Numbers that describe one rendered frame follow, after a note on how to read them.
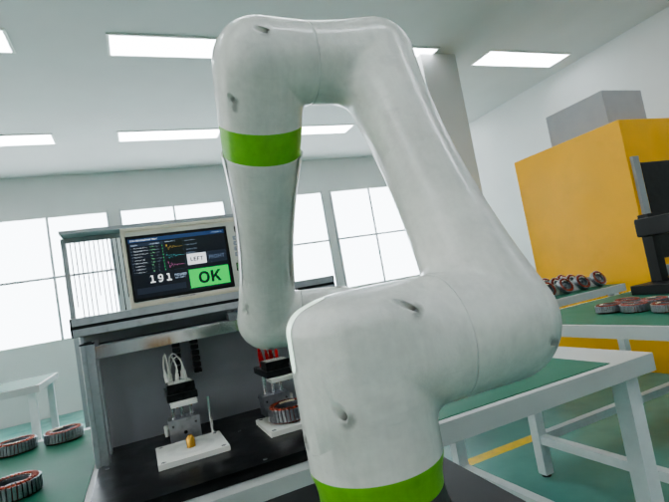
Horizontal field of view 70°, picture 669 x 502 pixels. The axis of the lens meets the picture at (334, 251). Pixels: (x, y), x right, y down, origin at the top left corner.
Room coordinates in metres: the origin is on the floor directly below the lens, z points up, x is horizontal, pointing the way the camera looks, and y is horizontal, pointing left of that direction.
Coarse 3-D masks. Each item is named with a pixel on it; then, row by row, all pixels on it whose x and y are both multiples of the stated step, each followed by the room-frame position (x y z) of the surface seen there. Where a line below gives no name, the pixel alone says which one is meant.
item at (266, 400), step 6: (276, 390) 1.35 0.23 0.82; (282, 390) 1.34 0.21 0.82; (288, 390) 1.33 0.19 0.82; (264, 396) 1.30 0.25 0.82; (270, 396) 1.31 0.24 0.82; (276, 396) 1.31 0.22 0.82; (282, 396) 1.32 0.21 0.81; (288, 396) 1.33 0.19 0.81; (264, 402) 1.30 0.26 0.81; (270, 402) 1.31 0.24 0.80; (264, 408) 1.30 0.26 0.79; (264, 414) 1.31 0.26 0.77
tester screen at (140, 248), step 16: (128, 240) 1.20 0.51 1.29; (144, 240) 1.21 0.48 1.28; (160, 240) 1.23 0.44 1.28; (176, 240) 1.25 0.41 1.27; (192, 240) 1.26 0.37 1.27; (208, 240) 1.28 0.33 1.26; (224, 240) 1.29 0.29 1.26; (144, 256) 1.21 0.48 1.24; (160, 256) 1.23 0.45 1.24; (176, 256) 1.24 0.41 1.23; (144, 272) 1.21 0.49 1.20; (160, 272) 1.23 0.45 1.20; (176, 272) 1.24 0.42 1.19; (192, 288) 1.25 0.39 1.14
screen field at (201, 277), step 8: (192, 272) 1.26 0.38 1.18; (200, 272) 1.26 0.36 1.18; (208, 272) 1.27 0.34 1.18; (216, 272) 1.28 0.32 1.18; (224, 272) 1.29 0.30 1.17; (192, 280) 1.26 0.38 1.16; (200, 280) 1.26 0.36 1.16; (208, 280) 1.27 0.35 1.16; (216, 280) 1.28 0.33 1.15; (224, 280) 1.29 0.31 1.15
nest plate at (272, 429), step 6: (258, 420) 1.23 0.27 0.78; (264, 420) 1.22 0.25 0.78; (300, 420) 1.16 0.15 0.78; (264, 426) 1.17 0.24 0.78; (270, 426) 1.16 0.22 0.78; (276, 426) 1.15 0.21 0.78; (282, 426) 1.14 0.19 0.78; (288, 426) 1.13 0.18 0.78; (294, 426) 1.13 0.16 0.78; (300, 426) 1.13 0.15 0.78; (270, 432) 1.11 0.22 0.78; (276, 432) 1.11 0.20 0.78; (282, 432) 1.12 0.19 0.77; (288, 432) 1.12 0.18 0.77
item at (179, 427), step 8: (176, 416) 1.25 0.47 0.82; (184, 416) 1.23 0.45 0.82; (192, 416) 1.23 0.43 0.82; (168, 424) 1.20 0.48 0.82; (176, 424) 1.21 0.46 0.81; (184, 424) 1.22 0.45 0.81; (192, 424) 1.23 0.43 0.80; (200, 424) 1.23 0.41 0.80; (176, 432) 1.21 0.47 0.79; (184, 432) 1.22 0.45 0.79; (192, 432) 1.22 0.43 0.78; (200, 432) 1.23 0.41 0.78; (176, 440) 1.21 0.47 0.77
